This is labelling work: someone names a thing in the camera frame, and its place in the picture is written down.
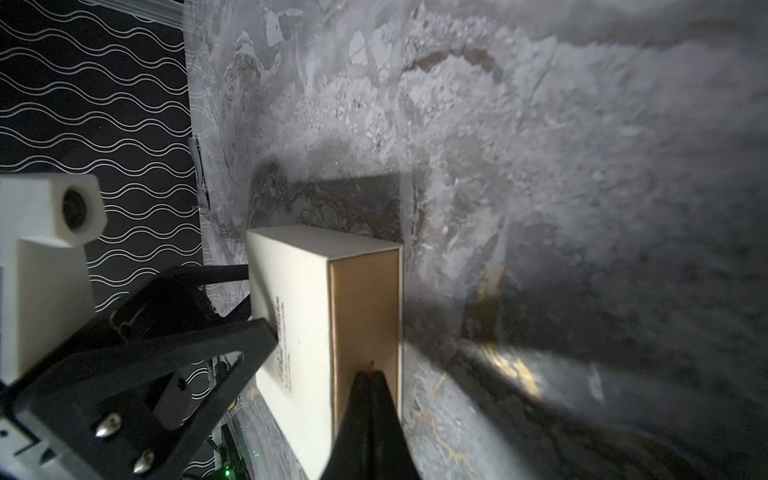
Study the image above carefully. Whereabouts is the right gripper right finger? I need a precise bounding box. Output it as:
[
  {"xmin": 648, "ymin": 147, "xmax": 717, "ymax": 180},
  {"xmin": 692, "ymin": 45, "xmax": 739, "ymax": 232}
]
[{"xmin": 322, "ymin": 370, "xmax": 420, "ymax": 479}]

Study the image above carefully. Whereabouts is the tan jewelry box drawer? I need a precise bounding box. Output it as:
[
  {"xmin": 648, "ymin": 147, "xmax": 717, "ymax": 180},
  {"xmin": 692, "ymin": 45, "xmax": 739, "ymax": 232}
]
[{"xmin": 329, "ymin": 250, "xmax": 401, "ymax": 433}]

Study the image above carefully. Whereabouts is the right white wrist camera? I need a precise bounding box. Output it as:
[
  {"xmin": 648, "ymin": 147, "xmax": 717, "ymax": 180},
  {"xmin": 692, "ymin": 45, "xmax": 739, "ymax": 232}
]
[{"xmin": 1, "ymin": 173, "xmax": 107, "ymax": 385}]

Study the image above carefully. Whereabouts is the white jewelry box sleeve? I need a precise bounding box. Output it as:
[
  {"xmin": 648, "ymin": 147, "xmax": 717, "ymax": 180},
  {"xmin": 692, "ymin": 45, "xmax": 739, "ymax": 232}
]
[{"xmin": 246, "ymin": 225, "xmax": 403, "ymax": 479}]

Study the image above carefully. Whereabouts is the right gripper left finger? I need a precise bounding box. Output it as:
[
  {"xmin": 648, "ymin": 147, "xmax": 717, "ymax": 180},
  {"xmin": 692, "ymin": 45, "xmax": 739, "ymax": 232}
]
[{"xmin": 1, "ymin": 264, "xmax": 277, "ymax": 479}]

